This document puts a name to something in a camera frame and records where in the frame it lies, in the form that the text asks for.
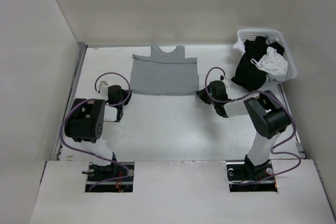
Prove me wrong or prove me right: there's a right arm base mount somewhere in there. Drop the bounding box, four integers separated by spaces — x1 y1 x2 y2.
226 161 278 193

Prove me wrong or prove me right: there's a white plastic basket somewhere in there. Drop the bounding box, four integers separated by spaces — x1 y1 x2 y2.
237 28 298 87

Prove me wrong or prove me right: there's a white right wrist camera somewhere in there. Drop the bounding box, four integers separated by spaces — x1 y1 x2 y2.
220 75 230 88

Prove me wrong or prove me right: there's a black tank top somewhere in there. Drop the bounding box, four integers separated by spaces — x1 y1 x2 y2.
230 36 286 94

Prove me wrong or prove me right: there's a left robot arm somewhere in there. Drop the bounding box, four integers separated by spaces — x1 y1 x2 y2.
59 85 132 182

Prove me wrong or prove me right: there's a white tank top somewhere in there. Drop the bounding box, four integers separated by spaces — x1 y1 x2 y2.
232 36 288 76

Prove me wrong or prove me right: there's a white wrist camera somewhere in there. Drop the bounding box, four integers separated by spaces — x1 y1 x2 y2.
98 81 109 96
220 75 230 88

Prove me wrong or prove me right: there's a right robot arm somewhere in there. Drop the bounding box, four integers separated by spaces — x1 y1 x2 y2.
196 81 291 180

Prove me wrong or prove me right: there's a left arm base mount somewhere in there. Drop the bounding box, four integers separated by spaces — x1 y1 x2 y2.
82 163 134 193

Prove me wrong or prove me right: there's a grey tank top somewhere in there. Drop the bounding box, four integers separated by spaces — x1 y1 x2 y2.
130 45 199 96

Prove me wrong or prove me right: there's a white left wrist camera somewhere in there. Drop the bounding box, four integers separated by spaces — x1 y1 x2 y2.
98 81 109 96

